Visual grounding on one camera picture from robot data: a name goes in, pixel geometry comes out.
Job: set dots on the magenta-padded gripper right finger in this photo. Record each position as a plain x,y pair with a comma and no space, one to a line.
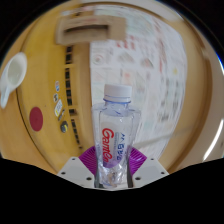
146,171

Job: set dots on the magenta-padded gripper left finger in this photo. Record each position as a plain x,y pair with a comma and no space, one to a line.
76,170

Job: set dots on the clear plastic water bottle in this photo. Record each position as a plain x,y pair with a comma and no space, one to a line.
115,143

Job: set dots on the small black yellow device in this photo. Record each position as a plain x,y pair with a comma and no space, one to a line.
64,126

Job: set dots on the dark pen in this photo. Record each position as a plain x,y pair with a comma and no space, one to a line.
61,115

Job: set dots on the pale rectangular sticker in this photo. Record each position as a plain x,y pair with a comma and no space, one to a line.
58,107

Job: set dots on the flat round red coaster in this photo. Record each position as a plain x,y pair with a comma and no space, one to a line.
36,119

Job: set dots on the small round sticker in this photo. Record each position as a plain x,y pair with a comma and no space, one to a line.
55,97

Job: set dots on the round blue sticker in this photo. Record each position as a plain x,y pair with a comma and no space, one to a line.
57,86

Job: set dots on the white ceramic mug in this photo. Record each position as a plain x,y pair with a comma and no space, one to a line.
13,73

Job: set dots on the brown cardboard box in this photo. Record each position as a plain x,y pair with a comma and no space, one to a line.
90,30

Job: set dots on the large printed wall poster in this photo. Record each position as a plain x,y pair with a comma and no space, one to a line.
146,73

